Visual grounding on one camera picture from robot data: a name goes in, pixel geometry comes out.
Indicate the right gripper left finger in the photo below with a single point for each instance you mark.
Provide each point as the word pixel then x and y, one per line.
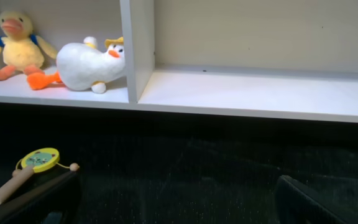
pixel 36 202

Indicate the white plush duck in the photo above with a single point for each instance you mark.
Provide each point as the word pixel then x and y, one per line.
pixel 85 67

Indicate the white shelf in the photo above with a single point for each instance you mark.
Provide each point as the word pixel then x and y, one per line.
pixel 244 90

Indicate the yellow rattle drum toy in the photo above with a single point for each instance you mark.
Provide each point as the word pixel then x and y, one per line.
pixel 37 163

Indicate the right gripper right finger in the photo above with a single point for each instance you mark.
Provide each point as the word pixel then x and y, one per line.
pixel 303 202

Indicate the yellow plush duck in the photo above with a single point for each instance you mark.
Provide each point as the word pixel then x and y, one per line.
pixel 19 46

